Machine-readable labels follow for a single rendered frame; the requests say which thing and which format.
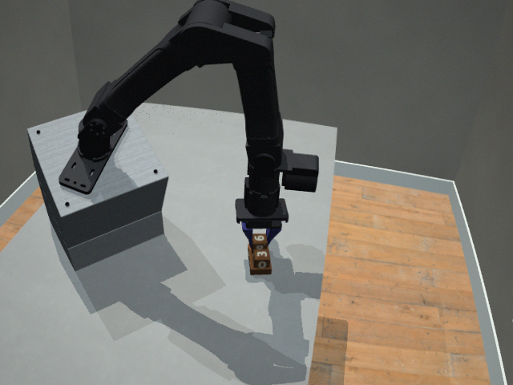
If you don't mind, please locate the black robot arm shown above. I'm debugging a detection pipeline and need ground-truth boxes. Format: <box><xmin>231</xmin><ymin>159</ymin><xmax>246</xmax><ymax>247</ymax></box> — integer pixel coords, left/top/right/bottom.
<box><xmin>59</xmin><ymin>0</ymin><xmax>319</xmax><ymax>208</ymax></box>

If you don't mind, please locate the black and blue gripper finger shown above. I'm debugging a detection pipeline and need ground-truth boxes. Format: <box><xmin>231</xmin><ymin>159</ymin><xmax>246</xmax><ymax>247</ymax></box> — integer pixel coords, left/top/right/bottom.
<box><xmin>241</xmin><ymin>222</ymin><xmax>252</xmax><ymax>247</ymax></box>
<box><xmin>266</xmin><ymin>229</ymin><xmax>281</xmax><ymax>246</ymax></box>

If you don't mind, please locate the brown wooden tray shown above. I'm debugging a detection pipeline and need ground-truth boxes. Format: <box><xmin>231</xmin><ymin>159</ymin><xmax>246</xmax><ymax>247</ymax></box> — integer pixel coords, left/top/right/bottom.
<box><xmin>248</xmin><ymin>244</ymin><xmax>272</xmax><ymax>275</ymax></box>

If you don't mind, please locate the brown wooden number cube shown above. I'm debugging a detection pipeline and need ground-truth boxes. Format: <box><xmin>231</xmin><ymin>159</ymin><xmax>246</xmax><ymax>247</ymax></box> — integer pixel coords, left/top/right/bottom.
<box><xmin>253</xmin><ymin>249</ymin><xmax>270</xmax><ymax>268</ymax></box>
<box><xmin>251</xmin><ymin>233</ymin><xmax>268</xmax><ymax>253</ymax></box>

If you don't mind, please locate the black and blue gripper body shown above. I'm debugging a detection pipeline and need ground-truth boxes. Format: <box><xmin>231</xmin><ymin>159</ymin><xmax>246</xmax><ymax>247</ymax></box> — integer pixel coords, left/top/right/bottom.
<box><xmin>235</xmin><ymin>186</ymin><xmax>289</xmax><ymax>229</ymax></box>

